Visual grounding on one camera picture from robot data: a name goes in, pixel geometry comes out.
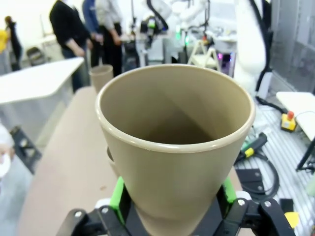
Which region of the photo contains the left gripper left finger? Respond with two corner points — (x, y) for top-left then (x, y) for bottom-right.
(57, 176), (138, 236)

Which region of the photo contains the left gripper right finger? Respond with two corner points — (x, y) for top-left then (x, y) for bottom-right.
(216, 176), (296, 236)

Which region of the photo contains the tall tan cup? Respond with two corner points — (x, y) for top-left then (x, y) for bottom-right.
(95, 63), (256, 236)
(89, 65), (114, 94)

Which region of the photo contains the small black box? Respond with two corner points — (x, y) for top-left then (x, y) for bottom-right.
(280, 198), (294, 212)

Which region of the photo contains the black flat plate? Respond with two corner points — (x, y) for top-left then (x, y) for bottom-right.
(236, 168), (266, 195)

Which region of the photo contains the yellow triangular piece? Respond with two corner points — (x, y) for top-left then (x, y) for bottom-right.
(284, 211), (300, 229)

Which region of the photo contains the black and yellow tool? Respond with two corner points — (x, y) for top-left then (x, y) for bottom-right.
(240, 132), (268, 158)

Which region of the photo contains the yellow emergency stop button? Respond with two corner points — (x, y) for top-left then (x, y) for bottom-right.
(280, 111), (297, 133)

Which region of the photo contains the black table base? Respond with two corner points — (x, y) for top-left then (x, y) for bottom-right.
(9, 125), (43, 176)

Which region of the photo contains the white table with black legs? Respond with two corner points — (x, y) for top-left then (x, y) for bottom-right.
(275, 90), (315, 173)

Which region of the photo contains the person in white jacket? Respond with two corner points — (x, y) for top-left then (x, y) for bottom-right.
(0, 122), (16, 195)

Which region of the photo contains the white side table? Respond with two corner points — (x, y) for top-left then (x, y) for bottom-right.
(0, 57), (86, 106)

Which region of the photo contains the computer with purple lights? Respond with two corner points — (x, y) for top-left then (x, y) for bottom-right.
(216, 50), (237, 77)

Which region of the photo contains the white step stool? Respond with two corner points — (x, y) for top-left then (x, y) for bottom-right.
(188, 39), (219, 71)

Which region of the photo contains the grey folding chair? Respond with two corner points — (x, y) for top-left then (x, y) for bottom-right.
(26, 46), (48, 67)

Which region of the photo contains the person in grey shirt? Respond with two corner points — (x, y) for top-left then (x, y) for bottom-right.
(95, 0), (124, 77)

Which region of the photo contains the person in black sweatshirt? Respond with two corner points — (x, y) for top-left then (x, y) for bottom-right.
(49, 0), (92, 92)

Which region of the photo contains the person in blue jacket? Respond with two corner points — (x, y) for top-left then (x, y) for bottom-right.
(82, 0), (102, 67)

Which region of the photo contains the person in black top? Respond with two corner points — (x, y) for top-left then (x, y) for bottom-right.
(4, 16), (23, 71)

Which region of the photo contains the background robot with gripper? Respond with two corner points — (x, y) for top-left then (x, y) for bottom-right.
(139, 0), (172, 39)

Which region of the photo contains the person in yellow jacket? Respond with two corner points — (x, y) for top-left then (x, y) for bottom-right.
(0, 29), (10, 54)

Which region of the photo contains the black cable loop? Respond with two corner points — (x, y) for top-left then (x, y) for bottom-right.
(255, 152), (281, 197)

